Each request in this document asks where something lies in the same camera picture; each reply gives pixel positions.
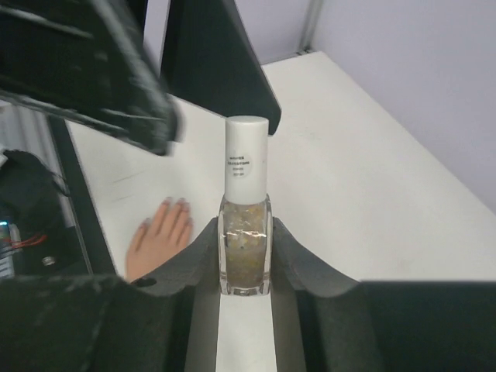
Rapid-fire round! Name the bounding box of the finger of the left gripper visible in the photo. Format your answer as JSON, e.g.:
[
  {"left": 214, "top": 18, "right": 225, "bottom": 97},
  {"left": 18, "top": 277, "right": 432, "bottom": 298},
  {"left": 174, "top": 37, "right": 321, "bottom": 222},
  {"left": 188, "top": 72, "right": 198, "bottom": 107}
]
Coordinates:
[
  {"left": 160, "top": 0, "right": 281, "bottom": 136},
  {"left": 1, "top": 1, "right": 180, "bottom": 156}
]

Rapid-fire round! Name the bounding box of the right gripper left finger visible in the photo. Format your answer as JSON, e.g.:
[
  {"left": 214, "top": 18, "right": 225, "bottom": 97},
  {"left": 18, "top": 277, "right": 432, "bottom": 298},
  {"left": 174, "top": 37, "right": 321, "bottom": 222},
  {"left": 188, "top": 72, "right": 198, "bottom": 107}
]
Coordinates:
[{"left": 1, "top": 220, "right": 220, "bottom": 371}]

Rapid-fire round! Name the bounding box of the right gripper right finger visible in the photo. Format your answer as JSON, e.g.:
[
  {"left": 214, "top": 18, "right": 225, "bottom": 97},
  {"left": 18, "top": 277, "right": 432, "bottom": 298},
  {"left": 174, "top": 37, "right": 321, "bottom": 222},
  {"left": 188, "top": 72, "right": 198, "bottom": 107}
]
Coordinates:
[{"left": 270, "top": 219, "right": 495, "bottom": 371}]

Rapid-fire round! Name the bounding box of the glitter nail polish bottle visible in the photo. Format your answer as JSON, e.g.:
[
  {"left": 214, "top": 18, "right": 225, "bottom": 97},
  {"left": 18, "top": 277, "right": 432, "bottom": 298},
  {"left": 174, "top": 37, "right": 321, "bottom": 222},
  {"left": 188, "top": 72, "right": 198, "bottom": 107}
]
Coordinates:
[{"left": 218, "top": 198, "right": 273, "bottom": 296}]

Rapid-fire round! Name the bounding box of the mannequin hand with painted nails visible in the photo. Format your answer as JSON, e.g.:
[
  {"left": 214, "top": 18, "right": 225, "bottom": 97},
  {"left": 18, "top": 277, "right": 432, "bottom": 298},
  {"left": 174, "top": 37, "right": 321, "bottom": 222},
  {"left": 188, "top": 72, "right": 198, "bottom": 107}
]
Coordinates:
[{"left": 126, "top": 198, "right": 193, "bottom": 282}]

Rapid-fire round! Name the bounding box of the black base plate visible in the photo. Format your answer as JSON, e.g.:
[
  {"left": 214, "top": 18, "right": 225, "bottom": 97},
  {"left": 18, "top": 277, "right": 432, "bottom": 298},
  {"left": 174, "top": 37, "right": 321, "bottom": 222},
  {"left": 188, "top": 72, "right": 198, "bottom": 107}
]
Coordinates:
[{"left": 47, "top": 115, "right": 116, "bottom": 275}]

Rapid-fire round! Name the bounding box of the right aluminium frame post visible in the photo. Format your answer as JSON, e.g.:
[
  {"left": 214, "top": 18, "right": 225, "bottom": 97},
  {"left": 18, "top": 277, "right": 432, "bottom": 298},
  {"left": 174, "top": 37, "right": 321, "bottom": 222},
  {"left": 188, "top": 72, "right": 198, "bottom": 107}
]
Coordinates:
[{"left": 297, "top": 0, "right": 324, "bottom": 55}]

